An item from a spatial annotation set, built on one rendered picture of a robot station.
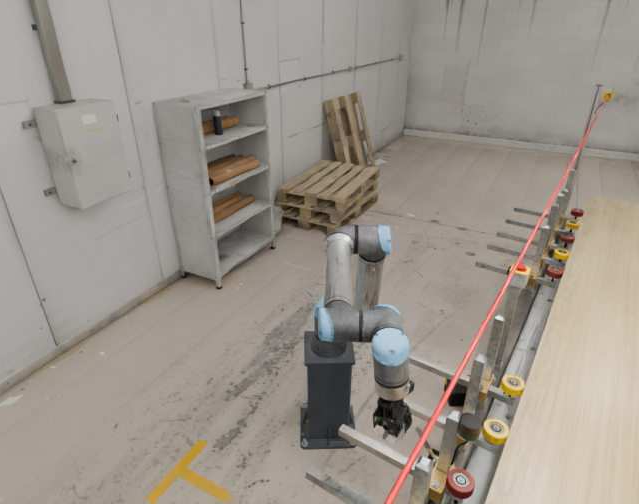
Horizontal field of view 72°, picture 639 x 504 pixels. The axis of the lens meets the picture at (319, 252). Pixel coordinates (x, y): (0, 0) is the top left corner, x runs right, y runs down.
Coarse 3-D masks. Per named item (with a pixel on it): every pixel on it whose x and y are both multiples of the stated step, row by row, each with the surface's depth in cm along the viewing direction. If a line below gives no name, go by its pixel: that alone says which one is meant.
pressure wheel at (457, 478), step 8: (448, 472) 132; (456, 472) 132; (464, 472) 132; (448, 480) 130; (456, 480) 130; (464, 480) 130; (472, 480) 130; (448, 488) 130; (456, 488) 127; (464, 488) 127; (472, 488) 128; (456, 496) 128; (464, 496) 127
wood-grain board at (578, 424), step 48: (576, 240) 271; (624, 240) 271; (576, 288) 223; (624, 288) 223; (576, 336) 189; (624, 336) 189; (528, 384) 164; (576, 384) 164; (624, 384) 164; (528, 432) 145; (576, 432) 145; (624, 432) 145; (528, 480) 130; (576, 480) 130; (624, 480) 130
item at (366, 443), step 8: (344, 432) 150; (352, 432) 150; (352, 440) 149; (360, 440) 147; (368, 440) 147; (368, 448) 146; (376, 448) 145; (384, 448) 145; (384, 456) 143; (392, 456) 142; (400, 456) 142; (392, 464) 143; (400, 464) 140
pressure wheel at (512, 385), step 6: (504, 378) 166; (510, 378) 167; (516, 378) 166; (504, 384) 164; (510, 384) 164; (516, 384) 164; (522, 384) 164; (504, 390) 164; (510, 390) 162; (516, 390) 161; (522, 390) 162; (510, 396) 167
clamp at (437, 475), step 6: (450, 468) 137; (432, 474) 135; (438, 474) 135; (444, 474) 135; (432, 480) 134; (438, 480) 134; (444, 480) 134; (444, 486) 132; (432, 492) 132; (438, 492) 130; (432, 498) 133; (438, 498) 131
